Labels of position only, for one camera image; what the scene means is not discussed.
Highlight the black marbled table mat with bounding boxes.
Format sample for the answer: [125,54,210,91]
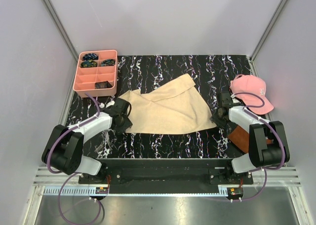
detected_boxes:
[83,55,254,159]

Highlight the blue patterned object right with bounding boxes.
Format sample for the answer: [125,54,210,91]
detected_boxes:
[100,59,116,67]

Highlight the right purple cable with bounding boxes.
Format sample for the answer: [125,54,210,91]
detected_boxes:
[207,91,288,201]

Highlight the beige cloth napkin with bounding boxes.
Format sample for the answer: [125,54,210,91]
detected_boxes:
[120,74,216,135]

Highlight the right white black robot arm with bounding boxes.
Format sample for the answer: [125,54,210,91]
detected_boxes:
[210,91,290,184]

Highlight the blue patterned object top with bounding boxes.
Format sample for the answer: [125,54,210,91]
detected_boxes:
[82,53,98,61]

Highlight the blue yellow patterned object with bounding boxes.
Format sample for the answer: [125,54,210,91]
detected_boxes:
[80,60,98,68]

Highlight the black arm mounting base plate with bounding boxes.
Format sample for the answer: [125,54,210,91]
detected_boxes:
[79,158,253,196]

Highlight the grey slotted cable duct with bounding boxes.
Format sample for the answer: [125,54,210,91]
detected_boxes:
[43,186,106,196]

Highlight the brown suede cloth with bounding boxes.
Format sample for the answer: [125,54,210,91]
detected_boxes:
[228,125,273,153]

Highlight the pink baseball cap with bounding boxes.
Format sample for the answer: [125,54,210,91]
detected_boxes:
[230,75,274,115]

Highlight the pink plastic divided organizer box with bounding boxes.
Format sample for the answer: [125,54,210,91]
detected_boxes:
[73,49,118,98]

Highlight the clear plastic utensils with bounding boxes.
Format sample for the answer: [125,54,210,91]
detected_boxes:
[94,130,112,153]

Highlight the dark patterned object in box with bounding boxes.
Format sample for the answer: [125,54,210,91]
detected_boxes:
[95,81,112,89]

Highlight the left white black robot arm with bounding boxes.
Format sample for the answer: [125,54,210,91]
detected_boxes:
[41,98,132,184]

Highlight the left orange connector box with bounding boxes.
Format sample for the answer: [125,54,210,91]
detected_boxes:
[95,187,109,194]

